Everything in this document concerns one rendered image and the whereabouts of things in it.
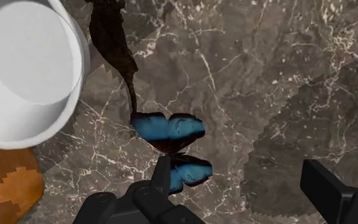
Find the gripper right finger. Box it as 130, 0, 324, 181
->
299, 159, 358, 224

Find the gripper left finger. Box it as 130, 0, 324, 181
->
72, 155, 205, 224

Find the blue butterfly figure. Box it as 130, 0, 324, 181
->
130, 112, 214, 195

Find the orange brown round object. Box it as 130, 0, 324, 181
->
0, 144, 45, 224

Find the dark brown twisted figure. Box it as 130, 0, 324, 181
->
85, 0, 139, 114

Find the white cup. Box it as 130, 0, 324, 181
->
0, 0, 91, 150

